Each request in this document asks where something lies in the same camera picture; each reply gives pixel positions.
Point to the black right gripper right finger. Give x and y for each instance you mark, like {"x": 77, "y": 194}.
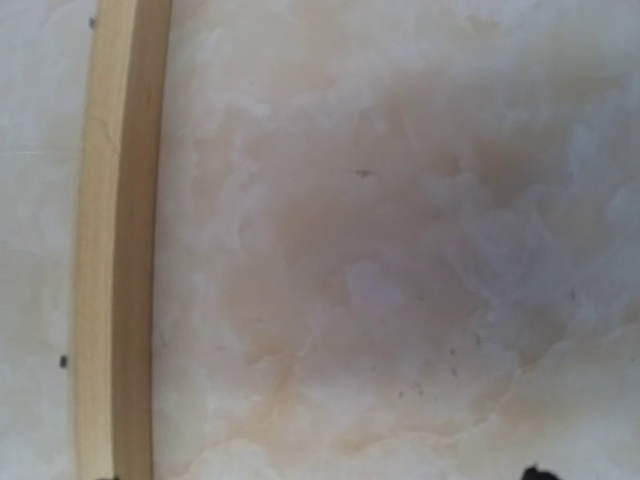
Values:
{"x": 533, "y": 472}

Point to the light wooden picture frame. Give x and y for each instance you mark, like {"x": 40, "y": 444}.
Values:
{"x": 111, "y": 360}

